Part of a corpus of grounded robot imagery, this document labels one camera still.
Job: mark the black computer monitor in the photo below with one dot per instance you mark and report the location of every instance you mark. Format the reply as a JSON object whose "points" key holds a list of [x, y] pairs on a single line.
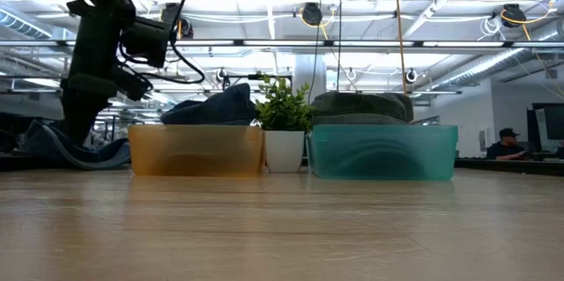
{"points": [[553, 122]]}

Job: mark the teal plastic bin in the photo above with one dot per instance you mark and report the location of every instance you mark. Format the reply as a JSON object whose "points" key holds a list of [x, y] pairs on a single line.
{"points": [[383, 153]]}

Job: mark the blue denim cap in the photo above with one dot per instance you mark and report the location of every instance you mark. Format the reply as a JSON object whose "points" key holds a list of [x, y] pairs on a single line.
{"points": [[101, 157], [180, 116], [229, 105]]}

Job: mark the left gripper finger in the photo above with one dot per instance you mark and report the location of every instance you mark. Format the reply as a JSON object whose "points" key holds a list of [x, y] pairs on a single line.
{"points": [[83, 118]]}

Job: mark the orange plastic bin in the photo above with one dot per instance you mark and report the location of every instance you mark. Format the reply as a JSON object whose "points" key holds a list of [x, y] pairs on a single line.
{"points": [[194, 151]]}

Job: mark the long ceiling light rail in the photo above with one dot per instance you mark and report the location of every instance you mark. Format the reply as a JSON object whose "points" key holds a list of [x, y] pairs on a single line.
{"points": [[286, 43]]}

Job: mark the person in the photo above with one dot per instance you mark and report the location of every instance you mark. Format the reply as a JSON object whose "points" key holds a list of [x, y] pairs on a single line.
{"points": [[506, 149]]}

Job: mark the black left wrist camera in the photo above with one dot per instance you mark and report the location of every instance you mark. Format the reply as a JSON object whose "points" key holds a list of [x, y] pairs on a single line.
{"points": [[147, 41]]}

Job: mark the small potted green plant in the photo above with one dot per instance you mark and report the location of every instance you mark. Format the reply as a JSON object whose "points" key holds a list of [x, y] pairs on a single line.
{"points": [[284, 149]]}

